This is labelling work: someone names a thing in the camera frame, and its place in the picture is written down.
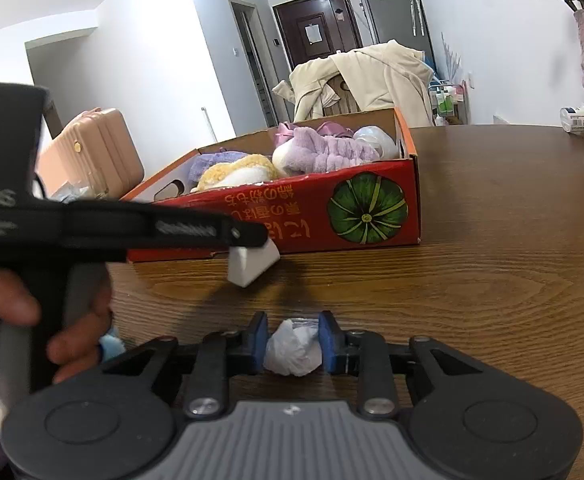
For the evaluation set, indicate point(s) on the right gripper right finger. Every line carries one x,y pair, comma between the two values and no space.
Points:
364,355

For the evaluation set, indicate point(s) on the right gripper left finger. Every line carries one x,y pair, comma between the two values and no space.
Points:
219,357

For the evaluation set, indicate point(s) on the white tissue ball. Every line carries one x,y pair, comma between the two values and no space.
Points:
294,348

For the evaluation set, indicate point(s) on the white triangular sponge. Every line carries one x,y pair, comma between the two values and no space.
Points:
245,265

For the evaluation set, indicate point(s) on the yellow white plush toy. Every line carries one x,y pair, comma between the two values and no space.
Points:
249,169

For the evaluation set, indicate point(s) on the purple knitted pouch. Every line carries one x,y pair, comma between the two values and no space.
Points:
204,161

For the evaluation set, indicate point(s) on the lilac fluffy headband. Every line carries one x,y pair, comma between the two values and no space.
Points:
308,152

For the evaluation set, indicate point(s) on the pink satin scrunchie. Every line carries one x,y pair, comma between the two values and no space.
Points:
285,131

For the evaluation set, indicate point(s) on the person's left hand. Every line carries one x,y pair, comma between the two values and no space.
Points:
77,347

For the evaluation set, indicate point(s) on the pink hard-shell suitcase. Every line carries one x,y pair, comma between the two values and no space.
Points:
94,150

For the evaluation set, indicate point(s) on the wooden chair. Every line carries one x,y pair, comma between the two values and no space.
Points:
343,102

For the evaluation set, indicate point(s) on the beige coat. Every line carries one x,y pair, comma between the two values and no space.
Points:
379,76

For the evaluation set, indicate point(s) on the small white jar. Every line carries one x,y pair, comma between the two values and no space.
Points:
572,120

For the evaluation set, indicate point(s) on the dark brown entrance door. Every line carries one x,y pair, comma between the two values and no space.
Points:
316,28

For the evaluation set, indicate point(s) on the grey refrigerator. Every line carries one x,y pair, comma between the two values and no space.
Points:
400,20

